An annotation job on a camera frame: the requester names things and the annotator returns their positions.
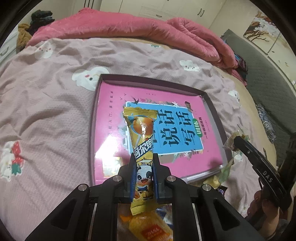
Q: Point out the pink children's book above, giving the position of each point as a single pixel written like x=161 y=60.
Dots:
x=186 y=137

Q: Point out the tree wall painting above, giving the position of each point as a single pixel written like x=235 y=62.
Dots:
x=262 y=32

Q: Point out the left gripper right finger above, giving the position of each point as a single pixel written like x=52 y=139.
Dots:
x=199 y=213

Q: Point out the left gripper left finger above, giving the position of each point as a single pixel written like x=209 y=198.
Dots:
x=89 y=213

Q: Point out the dark clothes pile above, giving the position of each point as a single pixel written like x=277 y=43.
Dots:
x=39 y=19

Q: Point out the yellow cow candy wrapper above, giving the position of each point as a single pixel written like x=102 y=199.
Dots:
x=140 y=124

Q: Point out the white wardrobe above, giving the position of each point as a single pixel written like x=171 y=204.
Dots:
x=202 y=12

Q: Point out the pink quilted comforter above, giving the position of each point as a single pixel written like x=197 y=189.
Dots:
x=180 y=33

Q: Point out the green clear snack bag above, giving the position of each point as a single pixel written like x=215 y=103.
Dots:
x=217 y=180

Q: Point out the grey padded headboard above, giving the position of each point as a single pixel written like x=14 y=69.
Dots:
x=269 y=89

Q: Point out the orange cracker packet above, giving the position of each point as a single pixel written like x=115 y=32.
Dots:
x=151 y=225

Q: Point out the person's right hand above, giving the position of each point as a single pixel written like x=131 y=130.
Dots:
x=273 y=226

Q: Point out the dark grey tray box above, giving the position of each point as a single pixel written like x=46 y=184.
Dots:
x=142 y=82

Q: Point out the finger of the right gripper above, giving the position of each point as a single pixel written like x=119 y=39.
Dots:
x=249 y=152

